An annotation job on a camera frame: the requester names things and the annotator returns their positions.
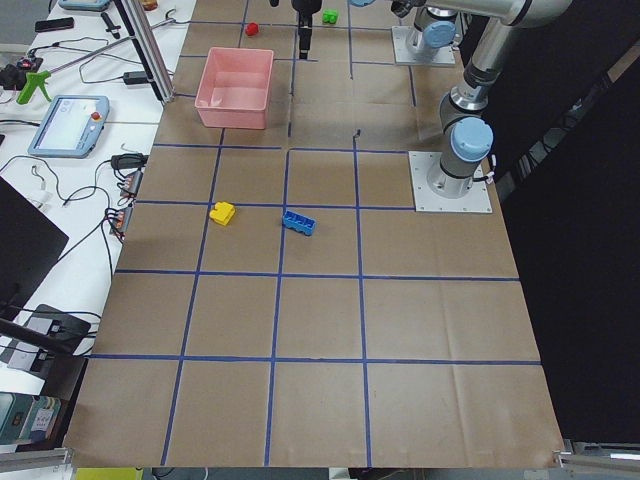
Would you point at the green toy block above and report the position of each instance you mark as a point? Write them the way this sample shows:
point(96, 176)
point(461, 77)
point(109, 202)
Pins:
point(330, 16)

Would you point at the blue toy block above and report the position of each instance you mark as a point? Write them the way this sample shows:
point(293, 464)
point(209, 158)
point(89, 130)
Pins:
point(298, 222)

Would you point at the yellow toy block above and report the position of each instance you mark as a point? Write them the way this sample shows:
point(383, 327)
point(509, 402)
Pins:
point(222, 212)

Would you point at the black monitor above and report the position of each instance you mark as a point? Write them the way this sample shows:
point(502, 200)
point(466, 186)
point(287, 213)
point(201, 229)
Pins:
point(30, 246)

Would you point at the orange connector hub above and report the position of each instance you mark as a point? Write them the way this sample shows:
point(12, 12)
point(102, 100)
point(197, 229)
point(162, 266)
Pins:
point(129, 186)
point(119, 220)

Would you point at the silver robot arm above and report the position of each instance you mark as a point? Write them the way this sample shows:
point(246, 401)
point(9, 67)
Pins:
point(468, 138)
point(433, 28)

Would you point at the green handled grabber tool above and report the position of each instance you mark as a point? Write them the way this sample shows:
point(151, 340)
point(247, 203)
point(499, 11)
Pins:
point(37, 80)

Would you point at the black power brick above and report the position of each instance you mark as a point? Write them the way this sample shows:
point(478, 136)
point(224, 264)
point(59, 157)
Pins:
point(128, 161)

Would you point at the aluminium frame post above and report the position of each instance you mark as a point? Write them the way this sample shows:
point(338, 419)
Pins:
point(135, 21)

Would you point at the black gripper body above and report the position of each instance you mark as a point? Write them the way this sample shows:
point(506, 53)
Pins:
point(305, 7)

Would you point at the black smartphone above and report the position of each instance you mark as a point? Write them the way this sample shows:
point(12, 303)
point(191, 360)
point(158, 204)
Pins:
point(43, 26)

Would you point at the blue teach pendant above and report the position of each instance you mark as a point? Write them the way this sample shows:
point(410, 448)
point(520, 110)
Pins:
point(84, 5)
point(71, 126)

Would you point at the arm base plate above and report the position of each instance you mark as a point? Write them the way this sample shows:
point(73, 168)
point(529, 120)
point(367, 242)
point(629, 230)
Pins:
point(409, 49)
point(436, 192)

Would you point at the black power adapter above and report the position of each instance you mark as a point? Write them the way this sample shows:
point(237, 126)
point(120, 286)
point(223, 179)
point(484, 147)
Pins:
point(134, 78)

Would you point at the black monitor stand base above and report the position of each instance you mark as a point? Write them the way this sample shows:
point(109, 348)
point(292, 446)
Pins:
point(66, 330)

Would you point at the pink plastic box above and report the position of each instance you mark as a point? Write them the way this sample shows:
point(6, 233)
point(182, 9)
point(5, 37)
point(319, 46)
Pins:
point(235, 86)

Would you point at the red toy block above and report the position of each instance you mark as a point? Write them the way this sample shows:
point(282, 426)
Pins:
point(252, 29)

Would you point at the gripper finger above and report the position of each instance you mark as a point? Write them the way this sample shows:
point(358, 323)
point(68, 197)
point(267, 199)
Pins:
point(305, 34)

